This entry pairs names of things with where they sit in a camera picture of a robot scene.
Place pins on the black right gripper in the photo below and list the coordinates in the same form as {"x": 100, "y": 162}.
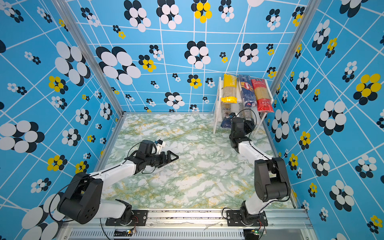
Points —
{"x": 248, "y": 125}

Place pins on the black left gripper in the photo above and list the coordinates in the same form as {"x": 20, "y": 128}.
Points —
{"x": 168, "y": 158}

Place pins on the dark blue clear spaghetti bag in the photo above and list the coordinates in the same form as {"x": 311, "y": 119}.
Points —
{"x": 226, "y": 118}

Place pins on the red spaghetti bag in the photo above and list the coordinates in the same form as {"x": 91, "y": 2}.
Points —
{"x": 262, "y": 95}

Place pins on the blue Barilla spaghetti bag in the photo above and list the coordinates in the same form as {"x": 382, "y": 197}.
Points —
{"x": 247, "y": 91}

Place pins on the yellow spaghetti bag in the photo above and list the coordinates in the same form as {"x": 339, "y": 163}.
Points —
{"x": 229, "y": 89}

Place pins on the clear striped spaghetti bag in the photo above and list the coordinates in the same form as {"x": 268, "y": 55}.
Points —
{"x": 248, "y": 114}

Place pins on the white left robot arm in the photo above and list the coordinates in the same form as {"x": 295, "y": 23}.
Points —
{"x": 82, "y": 201}

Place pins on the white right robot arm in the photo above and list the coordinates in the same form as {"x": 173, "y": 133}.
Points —
{"x": 271, "y": 179}

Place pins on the white two-tier shelf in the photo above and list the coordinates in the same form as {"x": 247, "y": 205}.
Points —
{"x": 235, "y": 108}

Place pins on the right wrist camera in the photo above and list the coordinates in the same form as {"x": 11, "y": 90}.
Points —
{"x": 232, "y": 114}

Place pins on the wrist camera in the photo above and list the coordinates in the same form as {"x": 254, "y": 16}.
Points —
{"x": 232, "y": 114}
{"x": 147, "y": 147}

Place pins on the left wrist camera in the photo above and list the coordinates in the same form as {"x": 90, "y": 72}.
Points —
{"x": 147, "y": 147}

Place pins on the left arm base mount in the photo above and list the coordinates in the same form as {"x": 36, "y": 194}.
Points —
{"x": 136, "y": 218}

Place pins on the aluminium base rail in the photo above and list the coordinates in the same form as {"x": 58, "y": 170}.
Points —
{"x": 198, "y": 224}

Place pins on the right aluminium corner post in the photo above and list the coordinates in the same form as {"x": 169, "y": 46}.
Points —
{"x": 310, "y": 11}

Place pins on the aluminium corner post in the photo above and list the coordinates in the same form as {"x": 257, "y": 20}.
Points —
{"x": 310, "y": 11}
{"x": 80, "y": 40}

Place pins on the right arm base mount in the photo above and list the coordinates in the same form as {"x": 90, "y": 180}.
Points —
{"x": 240, "y": 218}

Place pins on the left aluminium corner post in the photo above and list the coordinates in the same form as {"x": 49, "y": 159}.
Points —
{"x": 80, "y": 40}

